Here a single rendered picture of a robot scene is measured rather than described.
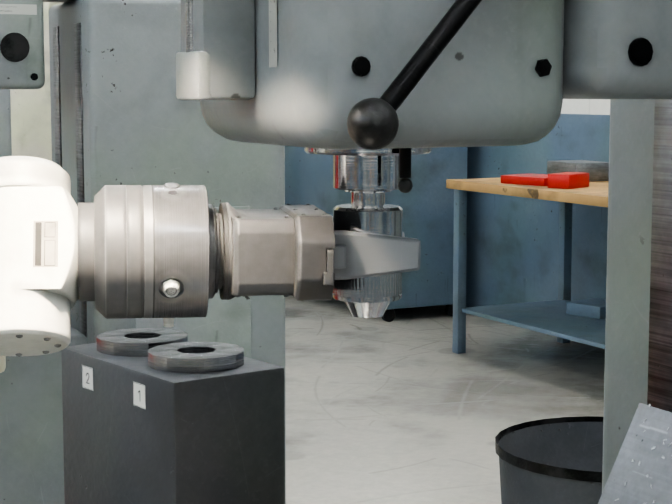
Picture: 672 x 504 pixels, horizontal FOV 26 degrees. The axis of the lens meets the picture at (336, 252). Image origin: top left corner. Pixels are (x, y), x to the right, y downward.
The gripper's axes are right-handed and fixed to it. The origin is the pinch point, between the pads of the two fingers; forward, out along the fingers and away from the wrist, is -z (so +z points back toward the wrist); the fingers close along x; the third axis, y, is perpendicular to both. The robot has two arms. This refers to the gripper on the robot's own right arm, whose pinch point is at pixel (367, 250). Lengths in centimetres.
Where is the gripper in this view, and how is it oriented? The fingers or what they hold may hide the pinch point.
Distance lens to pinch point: 98.6
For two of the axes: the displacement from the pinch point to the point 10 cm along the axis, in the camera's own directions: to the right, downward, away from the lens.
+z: -9.9, 0.1, -1.5
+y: -0.1, 9.9, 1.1
